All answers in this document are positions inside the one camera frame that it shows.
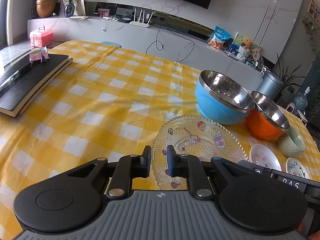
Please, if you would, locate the white Fruity painted plate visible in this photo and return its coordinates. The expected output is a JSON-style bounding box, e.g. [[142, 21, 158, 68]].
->
[[286, 157, 310, 179]]

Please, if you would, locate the green ceramic bowl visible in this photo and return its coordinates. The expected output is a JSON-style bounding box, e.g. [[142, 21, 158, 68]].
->
[[277, 126, 305, 157]]

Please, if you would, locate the small white sticker dish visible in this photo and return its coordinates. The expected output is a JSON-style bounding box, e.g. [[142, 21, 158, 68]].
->
[[249, 144, 281, 171]]

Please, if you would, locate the orange steel-lined bowl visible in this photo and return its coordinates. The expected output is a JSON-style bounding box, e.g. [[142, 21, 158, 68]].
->
[[245, 91, 290, 140]]

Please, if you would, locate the clear glass cartoon plate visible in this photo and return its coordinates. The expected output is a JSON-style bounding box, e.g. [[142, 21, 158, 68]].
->
[[151, 115, 248, 190]]

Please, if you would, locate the blue steel-lined bowl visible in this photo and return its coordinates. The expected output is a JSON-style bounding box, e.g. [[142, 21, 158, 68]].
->
[[195, 70, 255, 125]]

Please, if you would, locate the blue water jug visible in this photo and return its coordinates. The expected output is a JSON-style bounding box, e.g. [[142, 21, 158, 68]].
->
[[292, 87, 310, 112]]

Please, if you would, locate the yellow white checked tablecloth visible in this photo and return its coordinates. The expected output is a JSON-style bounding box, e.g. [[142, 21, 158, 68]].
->
[[1, 40, 319, 239]]

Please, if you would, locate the grey metal trash can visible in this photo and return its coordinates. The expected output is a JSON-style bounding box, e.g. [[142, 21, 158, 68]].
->
[[256, 72, 284, 100]]

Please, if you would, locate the potted floor plant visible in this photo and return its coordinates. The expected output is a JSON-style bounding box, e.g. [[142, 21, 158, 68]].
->
[[273, 54, 305, 95]]

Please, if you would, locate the black notebook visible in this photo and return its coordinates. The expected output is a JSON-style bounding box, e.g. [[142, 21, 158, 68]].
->
[[1, 54, 72, 117]]

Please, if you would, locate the black pen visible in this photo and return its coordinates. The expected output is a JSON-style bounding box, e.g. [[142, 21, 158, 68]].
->
[[0, 62, 32, 92]]

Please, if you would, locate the pink origami paper figure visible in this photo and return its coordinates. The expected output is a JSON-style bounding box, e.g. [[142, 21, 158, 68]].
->
[[29, 47, 49, 64]]

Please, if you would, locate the teddy bear toy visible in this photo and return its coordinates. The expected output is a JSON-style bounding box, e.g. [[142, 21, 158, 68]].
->
[[236, 37, 253, 63]]

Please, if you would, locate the pink storage box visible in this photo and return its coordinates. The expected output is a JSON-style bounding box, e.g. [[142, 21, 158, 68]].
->
[[29, 26, 53, 48]]

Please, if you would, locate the green picture book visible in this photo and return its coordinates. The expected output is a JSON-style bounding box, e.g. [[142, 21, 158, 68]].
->
[[228, 32, 262, 55]]

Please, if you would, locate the white marble tv cabinet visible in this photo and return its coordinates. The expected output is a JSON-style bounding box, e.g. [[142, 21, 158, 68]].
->
[[27, 17, 263, 90]]

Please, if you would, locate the blue snack bag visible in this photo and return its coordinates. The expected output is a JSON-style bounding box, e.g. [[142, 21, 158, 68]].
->
[[208, 26, 231, 50]]

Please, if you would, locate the white wifi router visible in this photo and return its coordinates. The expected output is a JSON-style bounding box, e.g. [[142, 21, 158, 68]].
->
[[129, 9, 154, 28]]

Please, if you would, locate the copper acorn jar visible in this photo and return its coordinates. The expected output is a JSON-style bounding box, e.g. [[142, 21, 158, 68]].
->
[[36, 0, 57, 18]]

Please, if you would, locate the white wire stool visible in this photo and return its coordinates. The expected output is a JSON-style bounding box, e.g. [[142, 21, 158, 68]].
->
[[297, 110, 308, 126]]

